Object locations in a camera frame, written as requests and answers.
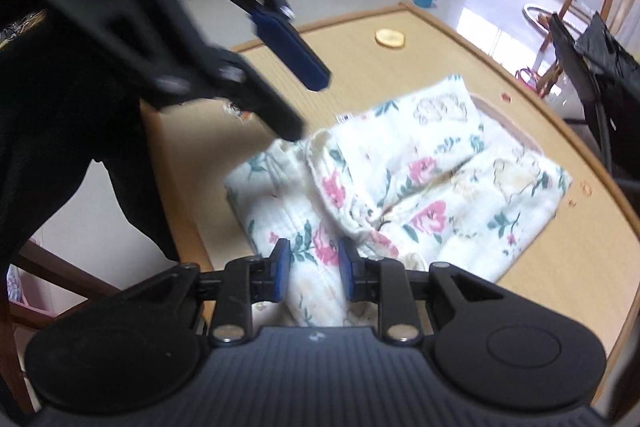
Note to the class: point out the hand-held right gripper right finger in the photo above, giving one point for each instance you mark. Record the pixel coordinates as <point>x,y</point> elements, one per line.
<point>346,269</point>

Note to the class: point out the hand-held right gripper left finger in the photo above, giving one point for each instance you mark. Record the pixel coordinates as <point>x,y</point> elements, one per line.
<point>282,269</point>

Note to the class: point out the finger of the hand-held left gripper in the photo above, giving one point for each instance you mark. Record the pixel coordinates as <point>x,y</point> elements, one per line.
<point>270,107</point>
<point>295,52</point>

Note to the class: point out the white floral baby shirt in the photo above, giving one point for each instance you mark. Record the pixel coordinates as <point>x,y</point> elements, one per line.
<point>425,187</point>

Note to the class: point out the wooden low table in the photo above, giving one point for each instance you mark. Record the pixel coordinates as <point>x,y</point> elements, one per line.
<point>350,72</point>

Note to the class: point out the round yellow biscuit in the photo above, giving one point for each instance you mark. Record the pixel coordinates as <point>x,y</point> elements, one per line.
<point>390,38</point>

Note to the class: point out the silver hula hoop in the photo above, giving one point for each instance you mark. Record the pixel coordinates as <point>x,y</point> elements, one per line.
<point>537,14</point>

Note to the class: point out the black baby stroller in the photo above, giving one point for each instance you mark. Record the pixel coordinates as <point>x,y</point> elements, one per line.
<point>600,72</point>

